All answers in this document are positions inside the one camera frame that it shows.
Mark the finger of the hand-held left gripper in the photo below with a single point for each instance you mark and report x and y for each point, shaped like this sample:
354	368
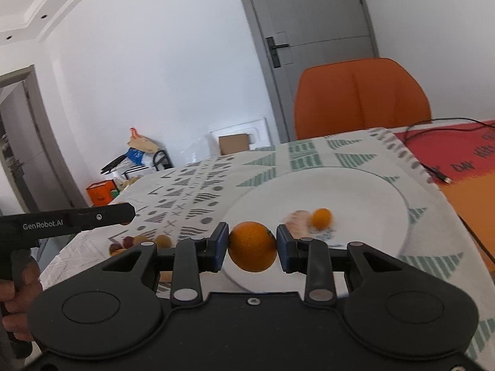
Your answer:
108	215

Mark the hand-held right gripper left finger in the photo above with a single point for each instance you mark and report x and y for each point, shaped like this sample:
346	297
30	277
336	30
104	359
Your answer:
223	245

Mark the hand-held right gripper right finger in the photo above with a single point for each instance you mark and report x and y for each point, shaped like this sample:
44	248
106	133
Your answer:
282	247

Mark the fruits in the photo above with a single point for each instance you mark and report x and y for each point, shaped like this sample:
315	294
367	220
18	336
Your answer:
252	247

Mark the white fruit bowl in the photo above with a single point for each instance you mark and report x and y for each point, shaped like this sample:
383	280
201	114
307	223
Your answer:
348	193

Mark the person's left hand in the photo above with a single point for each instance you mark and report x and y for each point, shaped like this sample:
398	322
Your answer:
23	288

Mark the orange box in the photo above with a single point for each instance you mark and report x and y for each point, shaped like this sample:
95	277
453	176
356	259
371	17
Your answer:
100	193

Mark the pale pink fruit piece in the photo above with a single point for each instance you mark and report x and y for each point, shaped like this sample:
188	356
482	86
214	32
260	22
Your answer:
297	221

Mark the purple plum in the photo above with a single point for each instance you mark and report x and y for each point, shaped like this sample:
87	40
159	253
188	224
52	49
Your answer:
128	241

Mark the dark red fruit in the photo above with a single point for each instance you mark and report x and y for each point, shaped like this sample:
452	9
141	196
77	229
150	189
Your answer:
114	248

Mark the yellow green fruit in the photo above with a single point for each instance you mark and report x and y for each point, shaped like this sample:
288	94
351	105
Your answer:
141	239

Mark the small orange kumquat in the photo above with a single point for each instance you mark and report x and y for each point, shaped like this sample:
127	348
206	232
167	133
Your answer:
321	217

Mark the flat black item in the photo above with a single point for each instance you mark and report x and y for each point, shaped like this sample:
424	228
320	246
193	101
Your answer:
114	164

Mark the white storage box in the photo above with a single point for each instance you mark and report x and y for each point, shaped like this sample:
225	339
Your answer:
137	172

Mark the yellow brown fruit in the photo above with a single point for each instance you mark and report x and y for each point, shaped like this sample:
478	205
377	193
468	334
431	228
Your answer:
163	240

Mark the patterned white tablecloth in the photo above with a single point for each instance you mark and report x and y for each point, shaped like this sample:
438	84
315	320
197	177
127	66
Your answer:
216	185

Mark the blue plastic bag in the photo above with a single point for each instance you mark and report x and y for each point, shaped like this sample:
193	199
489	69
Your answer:
135	156

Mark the black metal rack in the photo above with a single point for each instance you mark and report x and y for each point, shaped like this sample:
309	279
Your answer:
154	158

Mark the cardboard box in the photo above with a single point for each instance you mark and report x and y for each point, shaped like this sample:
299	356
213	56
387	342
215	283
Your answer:
233	144

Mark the orange chair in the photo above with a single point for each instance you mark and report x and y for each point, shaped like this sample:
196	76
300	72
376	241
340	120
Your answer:
359	96

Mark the red orange table mat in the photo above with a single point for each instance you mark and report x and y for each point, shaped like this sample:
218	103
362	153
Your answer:
471	154

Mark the grey door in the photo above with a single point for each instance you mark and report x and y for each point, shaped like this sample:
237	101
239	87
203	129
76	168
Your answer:
321	7

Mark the grey doorway frame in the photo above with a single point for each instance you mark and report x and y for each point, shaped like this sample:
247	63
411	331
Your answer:
42	123

